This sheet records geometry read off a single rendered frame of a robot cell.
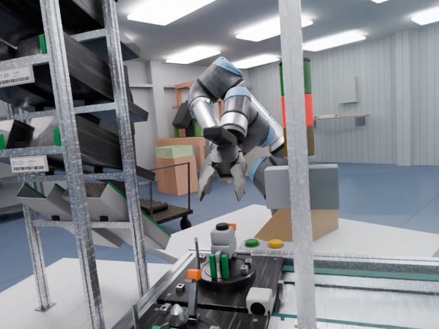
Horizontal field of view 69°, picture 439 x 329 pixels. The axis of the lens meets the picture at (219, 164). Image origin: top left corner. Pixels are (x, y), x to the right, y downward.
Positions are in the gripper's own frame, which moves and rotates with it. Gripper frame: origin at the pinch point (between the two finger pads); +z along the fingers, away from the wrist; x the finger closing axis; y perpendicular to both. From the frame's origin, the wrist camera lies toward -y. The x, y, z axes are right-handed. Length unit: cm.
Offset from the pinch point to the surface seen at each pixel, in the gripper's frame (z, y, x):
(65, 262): 6, 38, 71
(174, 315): 27.1, -10.0, -0.1
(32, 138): -1.4, -22.0, 34.6
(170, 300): 22.0, 5.4, 8.7
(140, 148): -399, 455, 394
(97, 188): -179, 281, 305
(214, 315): 24.3, 2.9, -2.2
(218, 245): 9.5, 6.0, 0.3
